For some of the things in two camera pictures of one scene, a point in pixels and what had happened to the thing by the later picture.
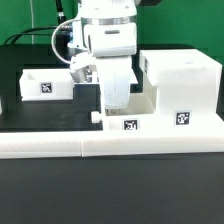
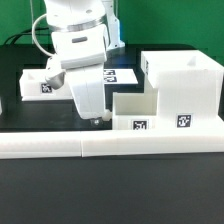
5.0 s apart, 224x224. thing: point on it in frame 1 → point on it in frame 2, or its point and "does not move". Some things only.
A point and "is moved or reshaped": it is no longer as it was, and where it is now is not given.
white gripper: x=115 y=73 → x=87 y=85
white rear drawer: x=46 y=84 does not move
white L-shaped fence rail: x=92 y=143 does not move
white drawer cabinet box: x=188 y=89 does not move
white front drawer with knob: x=141 y=115 is moved or reshaped
